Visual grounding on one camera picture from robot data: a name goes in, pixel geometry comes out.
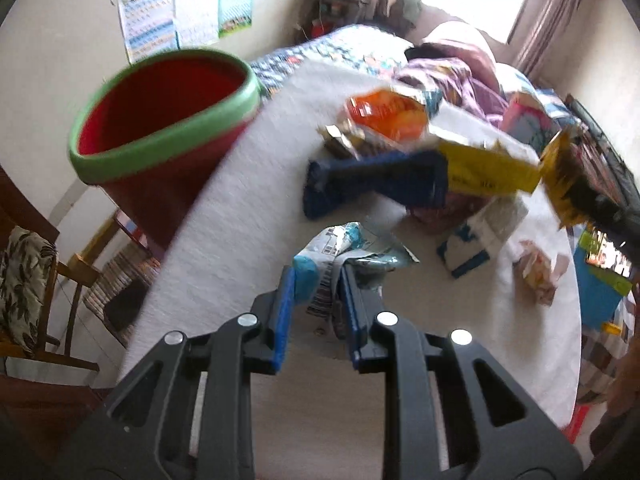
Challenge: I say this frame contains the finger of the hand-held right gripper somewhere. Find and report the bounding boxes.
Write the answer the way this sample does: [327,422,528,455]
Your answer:
[572,180,640,256]

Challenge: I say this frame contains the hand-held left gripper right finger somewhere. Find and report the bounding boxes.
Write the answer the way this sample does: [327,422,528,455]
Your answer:
[339,265,584,472]

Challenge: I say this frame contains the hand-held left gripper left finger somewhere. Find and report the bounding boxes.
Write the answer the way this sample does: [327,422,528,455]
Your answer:
[55,265,297,472]

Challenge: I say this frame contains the small yellow black packet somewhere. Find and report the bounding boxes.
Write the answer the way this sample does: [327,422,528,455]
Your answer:
[538,126,602,232]

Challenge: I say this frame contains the white light blue wrapper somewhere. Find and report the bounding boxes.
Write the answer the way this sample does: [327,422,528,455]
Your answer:
[292,221,422,319]

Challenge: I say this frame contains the large pink wrapper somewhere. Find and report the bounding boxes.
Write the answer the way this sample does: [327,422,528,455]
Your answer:
[406,191,497,234]

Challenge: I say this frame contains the brown silver snack wrapper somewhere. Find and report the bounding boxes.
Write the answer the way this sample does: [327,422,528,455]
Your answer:
[317,123,387,159]

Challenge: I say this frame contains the red bucket with green rim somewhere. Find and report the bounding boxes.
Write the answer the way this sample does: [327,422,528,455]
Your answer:
[67,47,264,252]

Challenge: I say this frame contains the dark bed headboard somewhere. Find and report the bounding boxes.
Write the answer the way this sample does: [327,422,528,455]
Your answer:
[564,92,640,212]

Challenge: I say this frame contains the yellow green phone stand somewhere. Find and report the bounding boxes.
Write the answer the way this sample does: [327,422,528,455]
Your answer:
[577,227,634,292]

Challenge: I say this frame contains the blue board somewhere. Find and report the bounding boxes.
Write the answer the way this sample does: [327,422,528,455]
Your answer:
[572,245,634,329]

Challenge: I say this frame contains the white table mat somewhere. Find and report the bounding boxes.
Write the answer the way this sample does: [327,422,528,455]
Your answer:
[122,57,584,480]

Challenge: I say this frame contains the small pink wrapper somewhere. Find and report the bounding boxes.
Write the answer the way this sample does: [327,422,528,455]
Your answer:
[514,239,569,307]

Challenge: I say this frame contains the pink floral blanket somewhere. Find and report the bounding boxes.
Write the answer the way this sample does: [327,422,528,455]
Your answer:
[499,90,562,152]

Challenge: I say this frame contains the white and blue packet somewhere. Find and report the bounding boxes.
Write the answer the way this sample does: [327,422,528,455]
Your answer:
[436,197,531,280]

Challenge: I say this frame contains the blue and yellow snack packet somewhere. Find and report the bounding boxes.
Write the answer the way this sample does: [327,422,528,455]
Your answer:
[301,149,449,221]

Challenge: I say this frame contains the checked cloth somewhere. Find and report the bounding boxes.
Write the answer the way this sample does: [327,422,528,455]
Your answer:
[574,294,640,407]

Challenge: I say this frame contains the purple quilt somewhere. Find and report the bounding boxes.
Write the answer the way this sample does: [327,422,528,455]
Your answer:
[394,57,509,122]

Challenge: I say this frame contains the orange snack bag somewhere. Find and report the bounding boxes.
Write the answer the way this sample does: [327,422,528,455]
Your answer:
[344,87,444,154]

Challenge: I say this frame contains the wooden chair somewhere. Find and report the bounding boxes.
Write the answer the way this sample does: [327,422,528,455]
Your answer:
[0,164,102,387]

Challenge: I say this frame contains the pink pillow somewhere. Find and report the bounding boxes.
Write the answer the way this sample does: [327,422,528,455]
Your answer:
[422,22,502,79]

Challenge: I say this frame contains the dark cloth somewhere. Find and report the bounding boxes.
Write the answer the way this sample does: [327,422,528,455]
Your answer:
[404,42,442,64]

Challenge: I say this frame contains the leaf pattern chair cushion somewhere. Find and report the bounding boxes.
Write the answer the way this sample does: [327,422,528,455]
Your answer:
[0,224,59,357]

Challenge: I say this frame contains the blue plaid bed sheet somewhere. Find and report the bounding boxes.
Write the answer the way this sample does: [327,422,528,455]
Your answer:
[249,23,417,99]

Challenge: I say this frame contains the green hanging clothes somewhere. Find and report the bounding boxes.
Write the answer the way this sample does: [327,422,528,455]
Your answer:
[387,0,424,29]

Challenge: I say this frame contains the dark side table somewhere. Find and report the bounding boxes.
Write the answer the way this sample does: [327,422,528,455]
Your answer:
[301,0,369,37]

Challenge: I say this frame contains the blue green cartoon poster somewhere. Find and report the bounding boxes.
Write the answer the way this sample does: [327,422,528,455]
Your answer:
[217,0,255,39]

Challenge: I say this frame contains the white chart poster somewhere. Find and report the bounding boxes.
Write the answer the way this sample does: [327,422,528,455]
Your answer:
[172,0,221,47]

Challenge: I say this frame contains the blue yellow chart poster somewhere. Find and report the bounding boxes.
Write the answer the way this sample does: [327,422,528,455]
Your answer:
[117,0,179,64]

